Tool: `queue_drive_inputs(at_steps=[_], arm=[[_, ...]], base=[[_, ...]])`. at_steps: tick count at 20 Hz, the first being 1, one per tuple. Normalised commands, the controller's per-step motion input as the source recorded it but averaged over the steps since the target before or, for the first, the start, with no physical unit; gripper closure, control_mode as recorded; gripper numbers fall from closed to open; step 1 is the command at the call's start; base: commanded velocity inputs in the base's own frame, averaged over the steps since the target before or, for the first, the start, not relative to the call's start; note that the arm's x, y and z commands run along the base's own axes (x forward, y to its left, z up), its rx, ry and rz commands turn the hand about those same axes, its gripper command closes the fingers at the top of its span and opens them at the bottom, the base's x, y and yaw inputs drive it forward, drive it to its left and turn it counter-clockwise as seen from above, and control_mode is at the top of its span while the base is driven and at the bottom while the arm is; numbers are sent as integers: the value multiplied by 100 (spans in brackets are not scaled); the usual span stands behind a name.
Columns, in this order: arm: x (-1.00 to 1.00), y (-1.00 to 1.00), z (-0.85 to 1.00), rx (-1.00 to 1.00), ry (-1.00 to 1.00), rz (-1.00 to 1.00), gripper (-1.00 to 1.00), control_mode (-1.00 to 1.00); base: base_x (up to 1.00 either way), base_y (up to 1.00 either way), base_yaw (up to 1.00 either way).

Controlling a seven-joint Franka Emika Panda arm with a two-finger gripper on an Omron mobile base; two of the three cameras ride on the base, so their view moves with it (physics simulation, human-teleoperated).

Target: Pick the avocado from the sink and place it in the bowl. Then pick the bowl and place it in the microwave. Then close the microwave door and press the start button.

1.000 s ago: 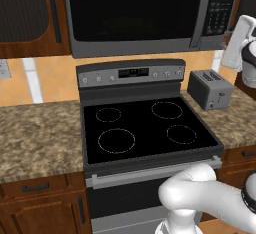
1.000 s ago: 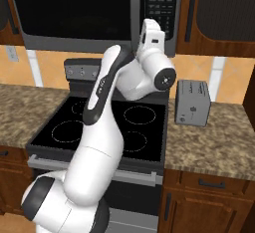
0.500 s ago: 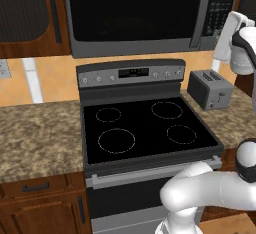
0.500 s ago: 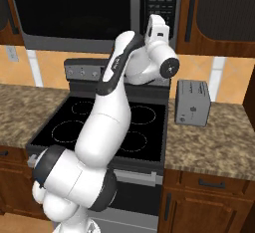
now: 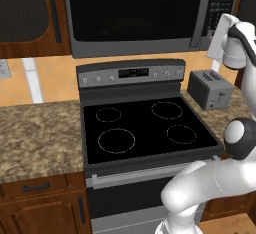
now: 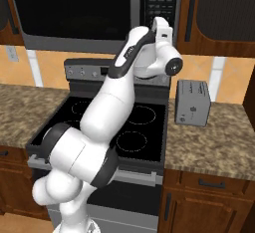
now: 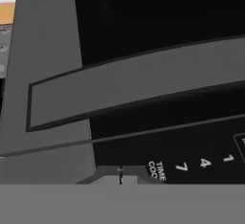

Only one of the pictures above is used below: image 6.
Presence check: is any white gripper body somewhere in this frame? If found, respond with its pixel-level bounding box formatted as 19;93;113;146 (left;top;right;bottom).
152;16;174;32

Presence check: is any wooden glass-front cupboard door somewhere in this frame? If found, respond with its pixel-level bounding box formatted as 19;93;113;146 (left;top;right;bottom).
0;0;25;47
175;0;255;59

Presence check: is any black microwave door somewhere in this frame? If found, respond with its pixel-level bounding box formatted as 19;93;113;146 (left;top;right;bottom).
7;0;142;44

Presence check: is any black oven door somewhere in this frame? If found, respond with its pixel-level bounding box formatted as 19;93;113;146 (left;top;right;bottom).
46;176;161;233

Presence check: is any wooden base cupboard door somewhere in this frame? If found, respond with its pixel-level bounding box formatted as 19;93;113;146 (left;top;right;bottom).
0;165;52;221
157;187;255;233

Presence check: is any grey toaster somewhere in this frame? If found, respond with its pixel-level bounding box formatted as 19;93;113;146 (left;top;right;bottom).
174;79;212;127

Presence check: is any black steel stove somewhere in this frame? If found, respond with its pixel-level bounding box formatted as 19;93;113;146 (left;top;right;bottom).
25;57;172;233

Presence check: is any dark brown tall cupboard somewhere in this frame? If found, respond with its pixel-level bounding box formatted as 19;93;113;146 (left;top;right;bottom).
242;72;255;133

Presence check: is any wooden drawer front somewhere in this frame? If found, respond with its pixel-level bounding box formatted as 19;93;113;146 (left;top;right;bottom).
0;144;30;165
163;168;255;199

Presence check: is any black cupboard door handle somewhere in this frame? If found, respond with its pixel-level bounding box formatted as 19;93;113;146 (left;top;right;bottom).
1;0;20;36
184;0;199;43
163;192;173;222

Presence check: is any white wall socket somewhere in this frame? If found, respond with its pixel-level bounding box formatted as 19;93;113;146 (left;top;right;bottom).
5;45;20;63

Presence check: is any silver oven door handle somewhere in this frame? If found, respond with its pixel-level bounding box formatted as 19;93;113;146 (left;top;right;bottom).
27;154;164;187

